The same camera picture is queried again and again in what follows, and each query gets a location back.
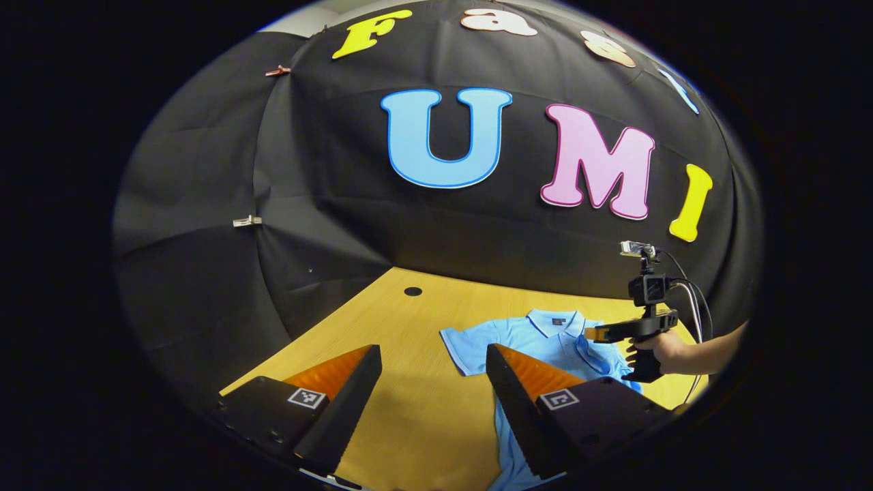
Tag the red cloth clip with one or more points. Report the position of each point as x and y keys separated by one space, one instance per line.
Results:
x=277 y=70

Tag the light blue T-shirt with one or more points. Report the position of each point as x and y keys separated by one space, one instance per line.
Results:
x=539 y=341

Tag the white cloth clip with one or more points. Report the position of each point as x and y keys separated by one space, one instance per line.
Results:
x=247 y=221

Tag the black backdrop cloth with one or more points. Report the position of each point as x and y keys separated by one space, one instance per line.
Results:
x=327 y=170

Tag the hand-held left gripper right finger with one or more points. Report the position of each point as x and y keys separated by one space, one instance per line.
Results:
x=522 y=416

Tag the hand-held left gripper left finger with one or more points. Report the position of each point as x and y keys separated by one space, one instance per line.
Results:
x=348 y=409

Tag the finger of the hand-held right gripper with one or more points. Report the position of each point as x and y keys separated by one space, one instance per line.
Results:
x=597 y=334

